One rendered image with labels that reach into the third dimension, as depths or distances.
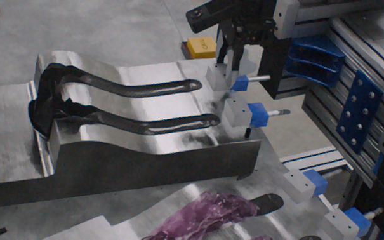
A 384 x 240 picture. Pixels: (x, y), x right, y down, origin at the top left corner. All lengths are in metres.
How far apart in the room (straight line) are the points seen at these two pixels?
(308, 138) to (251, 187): 1.51
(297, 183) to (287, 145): 1.44
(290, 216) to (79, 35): 0.70
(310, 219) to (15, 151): 0.52
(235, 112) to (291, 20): 0.32
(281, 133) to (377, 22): 1.18
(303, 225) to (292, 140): 1.52
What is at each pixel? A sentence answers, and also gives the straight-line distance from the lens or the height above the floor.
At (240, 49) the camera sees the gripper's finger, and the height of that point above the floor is 1.01.
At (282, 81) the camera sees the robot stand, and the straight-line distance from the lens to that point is 1.63.
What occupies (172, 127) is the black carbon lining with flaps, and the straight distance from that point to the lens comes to 1.28.
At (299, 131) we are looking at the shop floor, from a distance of 2.75.
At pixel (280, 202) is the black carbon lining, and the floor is 0.85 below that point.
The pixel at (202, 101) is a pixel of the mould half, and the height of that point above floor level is 0.89.
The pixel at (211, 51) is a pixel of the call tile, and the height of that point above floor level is 0.84.
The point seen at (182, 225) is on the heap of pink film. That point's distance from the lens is 1.08.
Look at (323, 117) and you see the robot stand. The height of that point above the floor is 0.72.
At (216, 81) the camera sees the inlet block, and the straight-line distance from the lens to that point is 1.36.
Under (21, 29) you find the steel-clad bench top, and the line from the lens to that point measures 1.66.
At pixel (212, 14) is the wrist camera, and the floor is 1.07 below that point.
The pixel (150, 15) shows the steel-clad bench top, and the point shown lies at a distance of 1.74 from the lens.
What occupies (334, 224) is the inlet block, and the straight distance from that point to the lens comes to 1.19.
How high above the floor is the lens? 1.72
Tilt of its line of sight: 40 degrees down
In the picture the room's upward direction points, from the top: 10 degrees clockwise
